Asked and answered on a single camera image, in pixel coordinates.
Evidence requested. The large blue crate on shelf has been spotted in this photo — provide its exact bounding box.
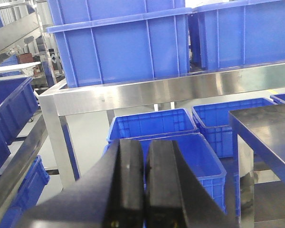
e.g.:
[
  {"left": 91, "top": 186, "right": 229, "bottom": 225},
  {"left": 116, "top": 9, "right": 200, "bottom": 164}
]
[{"left": 47, "top": 0, "right": 191, "bottom": 87}]

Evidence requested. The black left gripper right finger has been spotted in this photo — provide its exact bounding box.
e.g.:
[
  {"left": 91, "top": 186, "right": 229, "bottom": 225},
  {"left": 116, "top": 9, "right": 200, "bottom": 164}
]
[{"left": 145, "top": 140, "right": 237, "bottom": 228}]

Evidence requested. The steel left rack rail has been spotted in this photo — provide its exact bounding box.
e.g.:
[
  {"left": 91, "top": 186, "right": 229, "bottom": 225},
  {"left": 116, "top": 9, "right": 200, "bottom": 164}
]
[{"left": 0, "top": 115, "right": 48, "bottom": 222}]

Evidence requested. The blue bin below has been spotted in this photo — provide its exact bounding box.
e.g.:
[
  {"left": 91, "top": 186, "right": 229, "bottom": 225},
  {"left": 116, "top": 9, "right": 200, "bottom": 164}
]
[
  {"left": 107, "top": 108, "right": 199, "bottom": 143},
  {"left": 103, "top": 133, "right": 228, "bottom": 214},
  {"left": 191, "top": 98, "right": 275, "bottom": 158}
]

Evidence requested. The stainless steel shelf frame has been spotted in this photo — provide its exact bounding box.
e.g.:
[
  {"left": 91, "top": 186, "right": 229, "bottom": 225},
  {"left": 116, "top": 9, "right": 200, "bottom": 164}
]
[{"left": 39, "top": 60, "right": 285, "bottom": 188}]

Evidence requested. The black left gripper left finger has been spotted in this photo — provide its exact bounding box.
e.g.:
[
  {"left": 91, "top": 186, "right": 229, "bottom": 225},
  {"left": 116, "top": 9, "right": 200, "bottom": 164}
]
[{"left": 16, "top": 139, "right": 144, "bottom": 228}]

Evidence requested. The lower blue bin left rack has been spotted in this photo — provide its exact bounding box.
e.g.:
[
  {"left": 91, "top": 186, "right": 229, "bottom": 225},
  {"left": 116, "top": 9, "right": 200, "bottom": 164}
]
[{"left": 0, "top": 155, "right": 50, "bottom": 228}]

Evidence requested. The near blue bin below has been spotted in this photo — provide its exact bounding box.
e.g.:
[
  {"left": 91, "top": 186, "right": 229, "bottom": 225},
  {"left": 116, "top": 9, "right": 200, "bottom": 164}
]
[{"left": 103, "top": 133, "right": 228, "bottom": 214}]

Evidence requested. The far blue bin below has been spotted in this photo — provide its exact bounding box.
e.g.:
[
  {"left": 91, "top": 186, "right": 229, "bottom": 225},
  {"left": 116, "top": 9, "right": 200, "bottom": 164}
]
[{"left": 107, "top": 108, "right": 199, "bottom": 143}]

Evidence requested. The right blue bin below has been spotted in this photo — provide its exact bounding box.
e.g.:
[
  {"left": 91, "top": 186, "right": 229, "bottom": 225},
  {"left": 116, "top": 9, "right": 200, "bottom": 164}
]
[{"left": 191, "top": 98, "right": 275, "bottom": 158}]

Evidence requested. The blue bin rack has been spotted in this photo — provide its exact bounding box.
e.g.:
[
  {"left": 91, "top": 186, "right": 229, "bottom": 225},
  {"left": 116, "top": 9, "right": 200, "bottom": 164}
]
[
  {"left": 0, "top": 155, "right": 50, "bottom": 228},
  {"left": 0, "top": 76, "right": 40, "bottom": 145}
]

